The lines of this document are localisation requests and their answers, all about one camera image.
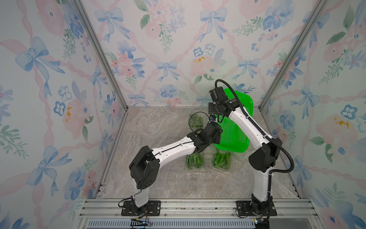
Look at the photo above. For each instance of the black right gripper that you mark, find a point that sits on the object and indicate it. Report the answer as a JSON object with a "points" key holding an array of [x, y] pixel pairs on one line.
{"points": [[210, 108]]}

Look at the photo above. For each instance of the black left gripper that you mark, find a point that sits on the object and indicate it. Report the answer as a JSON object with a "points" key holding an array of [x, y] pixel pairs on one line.
{"points": [[218, 140]]}

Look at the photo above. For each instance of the green plastic basket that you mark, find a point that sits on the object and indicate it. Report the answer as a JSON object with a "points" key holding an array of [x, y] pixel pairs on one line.
{"points": [[233, 138]]}

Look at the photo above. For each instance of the clear pepper container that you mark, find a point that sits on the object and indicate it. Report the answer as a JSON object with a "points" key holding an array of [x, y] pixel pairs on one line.
{"points": [[195, 161], [222, 160], [196, 121]]}

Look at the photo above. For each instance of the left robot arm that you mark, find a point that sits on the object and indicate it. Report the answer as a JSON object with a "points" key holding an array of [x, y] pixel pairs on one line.
{"points": [[145, 167]]}

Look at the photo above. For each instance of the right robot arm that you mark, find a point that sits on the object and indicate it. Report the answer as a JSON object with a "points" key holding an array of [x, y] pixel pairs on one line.
{"points": [[266, 149]]}

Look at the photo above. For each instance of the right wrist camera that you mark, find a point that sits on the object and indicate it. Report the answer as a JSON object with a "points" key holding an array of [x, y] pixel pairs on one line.
{"points": [[218, 95]]}

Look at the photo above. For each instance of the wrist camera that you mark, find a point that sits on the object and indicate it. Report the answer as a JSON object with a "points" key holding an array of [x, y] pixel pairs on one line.
{"points": [[218, 95], [212, 117]]}

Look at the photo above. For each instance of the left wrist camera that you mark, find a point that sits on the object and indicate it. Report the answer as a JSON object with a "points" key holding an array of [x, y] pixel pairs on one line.
{"points": [[212, 117]]}

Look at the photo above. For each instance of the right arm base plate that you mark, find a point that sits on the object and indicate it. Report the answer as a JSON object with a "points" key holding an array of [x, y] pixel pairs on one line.
{"points": [[245, 208]]}

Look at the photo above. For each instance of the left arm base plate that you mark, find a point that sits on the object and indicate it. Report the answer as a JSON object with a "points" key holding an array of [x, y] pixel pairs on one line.
{"points": [[152, 208]]}

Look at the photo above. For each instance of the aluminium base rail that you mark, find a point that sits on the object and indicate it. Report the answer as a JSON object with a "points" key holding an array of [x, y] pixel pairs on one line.
{"points": [[199, 214]]}

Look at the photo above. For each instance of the aluminium corner post right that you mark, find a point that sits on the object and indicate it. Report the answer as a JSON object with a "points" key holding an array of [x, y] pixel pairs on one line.
{"points": [[314, 16]]}

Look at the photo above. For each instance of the aluminium corner post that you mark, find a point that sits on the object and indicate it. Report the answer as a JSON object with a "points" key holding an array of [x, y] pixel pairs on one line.
{"points": [[314, 16], [85, 21]]}

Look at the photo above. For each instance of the aluminium corner post left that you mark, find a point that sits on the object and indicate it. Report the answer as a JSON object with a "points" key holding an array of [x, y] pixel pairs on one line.
{"points": [[85, 21]]}

